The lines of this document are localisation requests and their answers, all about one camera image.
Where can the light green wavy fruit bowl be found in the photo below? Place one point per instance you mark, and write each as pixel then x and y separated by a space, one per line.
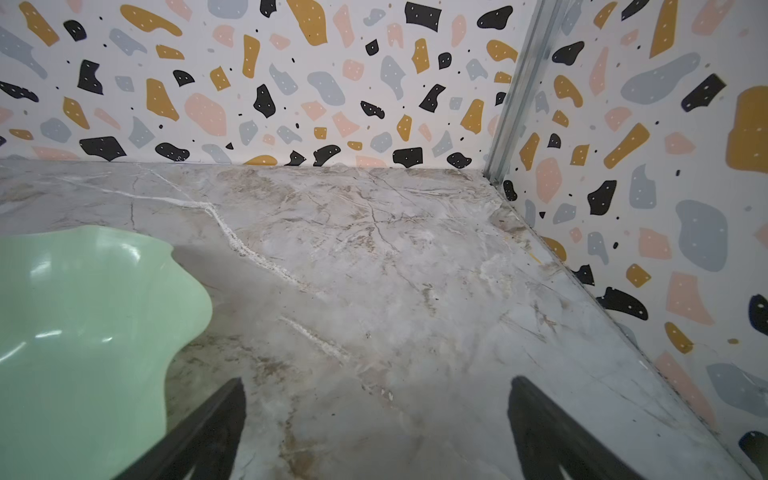
pixel 91 318

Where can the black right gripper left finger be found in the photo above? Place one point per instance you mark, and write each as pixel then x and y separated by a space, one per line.
pixel 202 446

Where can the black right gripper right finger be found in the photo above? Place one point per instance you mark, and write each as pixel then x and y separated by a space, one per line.
pixel 550 444

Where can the aluminium corner post right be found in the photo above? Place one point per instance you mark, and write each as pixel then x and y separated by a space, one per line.
pixel 546 21

